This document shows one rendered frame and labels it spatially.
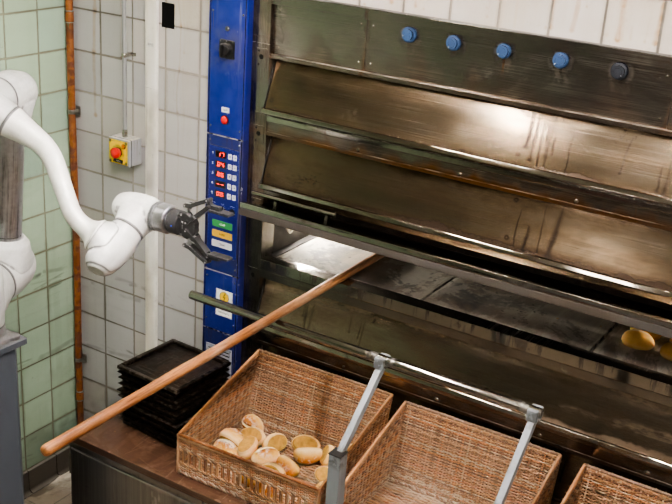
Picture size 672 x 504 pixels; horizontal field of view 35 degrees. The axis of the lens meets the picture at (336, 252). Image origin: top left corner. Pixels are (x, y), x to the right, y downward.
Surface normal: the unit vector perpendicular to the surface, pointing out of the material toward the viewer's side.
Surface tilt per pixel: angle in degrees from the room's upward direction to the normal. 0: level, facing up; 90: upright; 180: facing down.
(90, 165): 90
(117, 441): 0
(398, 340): 70
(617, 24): 90
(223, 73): 90
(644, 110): 90
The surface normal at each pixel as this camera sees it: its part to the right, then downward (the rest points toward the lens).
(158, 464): 0.07, -0.93
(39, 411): 0.85, 0.25
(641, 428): -0.47, -0.05
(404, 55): -0.53, 0.28
